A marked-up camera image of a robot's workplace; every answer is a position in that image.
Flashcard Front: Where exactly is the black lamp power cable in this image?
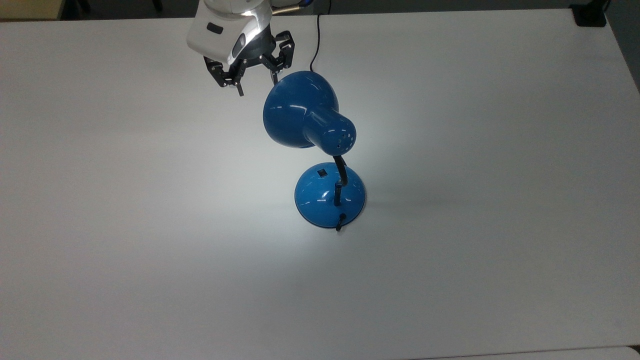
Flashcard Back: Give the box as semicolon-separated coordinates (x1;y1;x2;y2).
309;0;333;74

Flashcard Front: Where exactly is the blue desk lamp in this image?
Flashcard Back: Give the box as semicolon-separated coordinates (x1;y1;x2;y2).
262;70;367;232

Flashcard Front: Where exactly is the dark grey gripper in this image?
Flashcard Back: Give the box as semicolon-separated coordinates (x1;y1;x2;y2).
203;30;296;97

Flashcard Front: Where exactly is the wooden furniture panel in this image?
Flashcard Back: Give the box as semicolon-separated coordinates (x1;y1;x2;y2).
0;0;66;21

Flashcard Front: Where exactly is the black table clamp block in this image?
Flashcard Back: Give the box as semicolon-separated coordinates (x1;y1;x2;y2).
569;0;609;28

